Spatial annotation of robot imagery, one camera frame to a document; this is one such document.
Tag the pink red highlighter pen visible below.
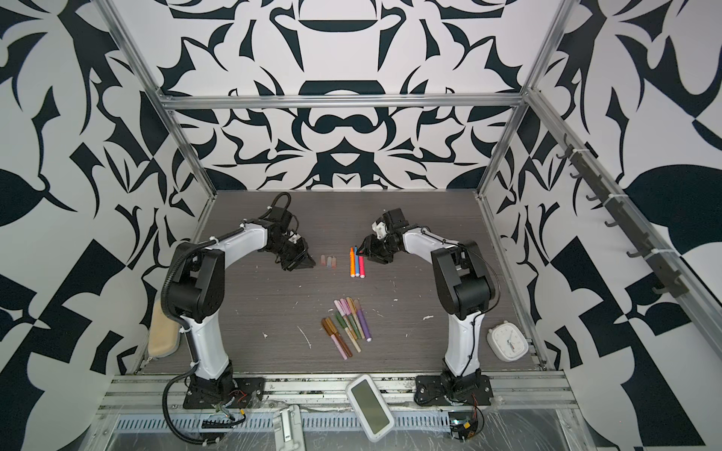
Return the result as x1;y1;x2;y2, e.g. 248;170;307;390
356;254;366;278

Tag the gold cap beige marker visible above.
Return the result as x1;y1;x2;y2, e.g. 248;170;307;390
346;297;365;340

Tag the pink cap green marker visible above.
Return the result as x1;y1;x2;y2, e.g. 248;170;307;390
340;298;363;338

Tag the purple highlighter pen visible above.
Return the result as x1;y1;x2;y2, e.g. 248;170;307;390
353;300;372;342

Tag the orange highlighter pen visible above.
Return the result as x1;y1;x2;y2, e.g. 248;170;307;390
349;246;355;278

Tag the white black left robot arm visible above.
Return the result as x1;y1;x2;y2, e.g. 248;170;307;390
161;207;315;383

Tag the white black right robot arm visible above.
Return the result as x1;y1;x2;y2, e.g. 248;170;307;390
359;209;496;394

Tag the light pink cap brown marker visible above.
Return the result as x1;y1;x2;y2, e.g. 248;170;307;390
334;300;358;339

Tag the gold cap brown marker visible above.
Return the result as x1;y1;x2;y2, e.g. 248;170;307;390
323;317;353;359

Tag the beige sponge block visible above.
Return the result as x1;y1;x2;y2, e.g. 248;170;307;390
147;299;181;359

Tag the white square alarm clock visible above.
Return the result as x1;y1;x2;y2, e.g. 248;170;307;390
487;321;529;363

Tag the aluminium horizontal back bar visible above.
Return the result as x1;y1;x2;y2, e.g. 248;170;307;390
160;93;522;111

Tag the white tablet device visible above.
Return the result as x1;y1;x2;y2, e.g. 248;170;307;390
345;374;396;443

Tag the small circuit board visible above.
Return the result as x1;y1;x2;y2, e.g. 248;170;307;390
449;410;485;442

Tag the grey hook rack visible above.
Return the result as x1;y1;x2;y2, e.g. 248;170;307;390
557;135;689;298

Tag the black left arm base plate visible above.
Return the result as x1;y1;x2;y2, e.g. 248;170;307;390
184;376;266;410

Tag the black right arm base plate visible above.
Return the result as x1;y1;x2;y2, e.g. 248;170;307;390
414;372;494;407

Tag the aluminium corner post back left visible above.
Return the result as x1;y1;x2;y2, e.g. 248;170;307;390
93;0;217;198

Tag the aluminium corner post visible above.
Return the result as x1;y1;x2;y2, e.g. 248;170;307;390
93;0;217;198
476;0;579;198

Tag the white bracket front rail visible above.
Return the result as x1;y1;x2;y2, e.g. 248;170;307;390
273;405;306;451

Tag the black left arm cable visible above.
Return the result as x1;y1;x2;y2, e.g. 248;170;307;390
162;365;249;446

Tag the aluminium corner post back right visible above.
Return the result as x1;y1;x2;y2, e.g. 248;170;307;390
476;0;579;198

